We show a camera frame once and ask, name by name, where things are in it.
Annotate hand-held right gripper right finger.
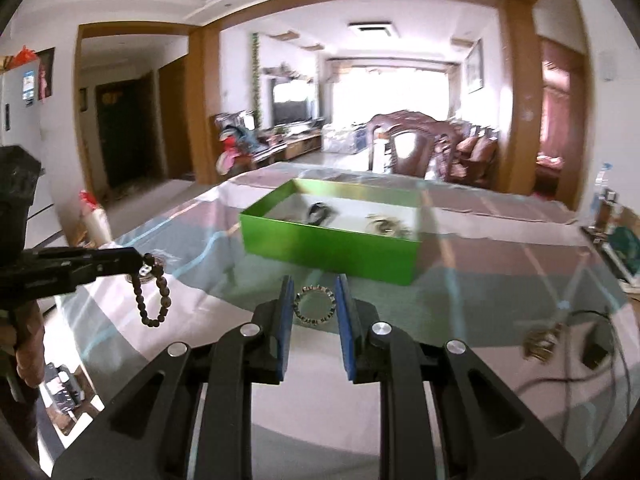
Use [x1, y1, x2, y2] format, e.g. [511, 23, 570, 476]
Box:
[334, 274, 583, 480]

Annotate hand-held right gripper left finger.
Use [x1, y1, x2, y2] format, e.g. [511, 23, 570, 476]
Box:
[52, 275, 296, 480]

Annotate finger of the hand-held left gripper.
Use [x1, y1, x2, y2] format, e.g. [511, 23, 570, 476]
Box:
[94, 246, 147, 282]

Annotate silver ring bracelet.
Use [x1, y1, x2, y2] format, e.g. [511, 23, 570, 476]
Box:
[294, 285, 337, 327]

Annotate dark bead bracelet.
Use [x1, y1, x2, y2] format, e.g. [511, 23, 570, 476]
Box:
[131, 252, 172, 331]

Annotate green cardboard box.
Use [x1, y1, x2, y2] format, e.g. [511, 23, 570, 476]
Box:
[238, 177, 436, 287]

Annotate person's left hand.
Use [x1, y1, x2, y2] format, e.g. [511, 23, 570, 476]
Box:
[15, 301, 46, 389]

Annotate bags on floor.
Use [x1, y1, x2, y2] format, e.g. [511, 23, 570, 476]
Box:
[77, 190, 113, 248]

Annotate pile of clothes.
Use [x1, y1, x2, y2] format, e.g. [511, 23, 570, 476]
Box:
[215, 120, 266, 173]

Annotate wooden television cabinet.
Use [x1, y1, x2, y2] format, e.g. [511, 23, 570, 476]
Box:
[260, 130, 323, 163]

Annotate white playpen fence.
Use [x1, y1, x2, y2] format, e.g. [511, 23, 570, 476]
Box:
[322, 125, 371, 153]

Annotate carved wooden chair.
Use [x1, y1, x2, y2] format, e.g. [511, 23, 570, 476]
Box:
[367, 109, 463, 181]

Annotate wooden sofa with cushions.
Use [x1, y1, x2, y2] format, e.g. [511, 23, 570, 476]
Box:
[450, 125, 501, 186]

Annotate flat screen television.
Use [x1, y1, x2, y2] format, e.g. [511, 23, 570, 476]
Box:
[272, 80, 316, 126]

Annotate green vine garland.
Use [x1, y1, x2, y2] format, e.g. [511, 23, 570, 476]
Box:
[250, 32, 263, 128]

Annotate black charger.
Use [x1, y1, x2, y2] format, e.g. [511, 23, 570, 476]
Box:
[580, 322, 616, 371]

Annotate teal box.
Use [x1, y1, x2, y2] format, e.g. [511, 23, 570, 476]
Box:
[607, 225, 640, 281]

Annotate clear water bottle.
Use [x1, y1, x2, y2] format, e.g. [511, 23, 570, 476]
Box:
[595, 162, 613, 226]

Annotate rectangular ceiling light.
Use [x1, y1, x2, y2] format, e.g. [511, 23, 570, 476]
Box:
[347, 21, 401, 38]

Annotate pale bead bracelet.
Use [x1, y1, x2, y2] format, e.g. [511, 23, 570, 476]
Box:
[365, 214, 413, 238]

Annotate black bracelet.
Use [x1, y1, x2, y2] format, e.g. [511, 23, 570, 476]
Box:
[302, 201, 335, 226]

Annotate gold link bracelet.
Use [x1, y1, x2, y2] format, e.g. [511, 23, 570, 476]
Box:
[522, 322, 566, 363]

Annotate wall poster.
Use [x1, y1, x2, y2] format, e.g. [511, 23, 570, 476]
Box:
[37, 47, 55, 103]

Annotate black cable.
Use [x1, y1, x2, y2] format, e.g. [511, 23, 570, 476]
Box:
[515, 309, 632, 461]

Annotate framed wall picture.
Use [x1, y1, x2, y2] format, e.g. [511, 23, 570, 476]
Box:
[464, 37, 485, 95]

